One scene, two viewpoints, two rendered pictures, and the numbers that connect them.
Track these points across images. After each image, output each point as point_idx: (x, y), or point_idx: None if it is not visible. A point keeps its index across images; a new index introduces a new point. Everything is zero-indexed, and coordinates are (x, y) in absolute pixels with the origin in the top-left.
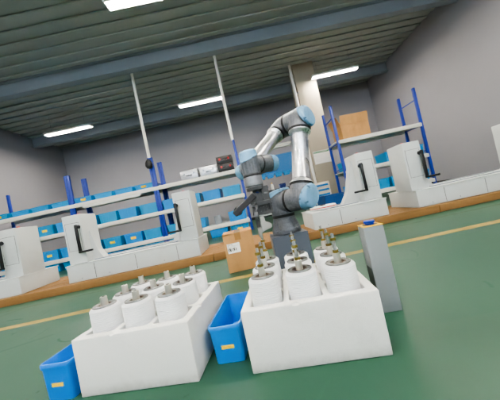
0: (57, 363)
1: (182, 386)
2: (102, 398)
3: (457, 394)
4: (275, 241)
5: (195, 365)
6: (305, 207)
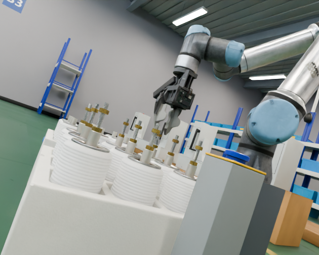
0: (43, 138)
1: (25, 180)
2: (30, 164)
3: None
4: None
5: (31, 172)
6: (254, 134)
